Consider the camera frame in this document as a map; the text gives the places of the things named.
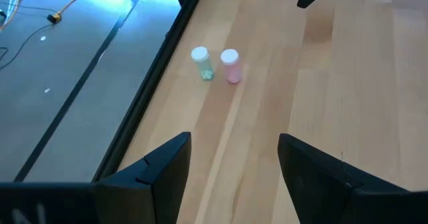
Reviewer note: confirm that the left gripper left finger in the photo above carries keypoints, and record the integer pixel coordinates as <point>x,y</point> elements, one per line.
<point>160,184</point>

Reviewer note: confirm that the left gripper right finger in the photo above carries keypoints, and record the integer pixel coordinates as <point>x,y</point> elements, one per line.
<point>317,184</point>

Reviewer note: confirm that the small white bottle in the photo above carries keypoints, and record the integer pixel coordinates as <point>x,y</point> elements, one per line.
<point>202,63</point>

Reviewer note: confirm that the black aluminium table frame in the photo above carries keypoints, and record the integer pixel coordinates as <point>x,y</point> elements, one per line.
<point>151,83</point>

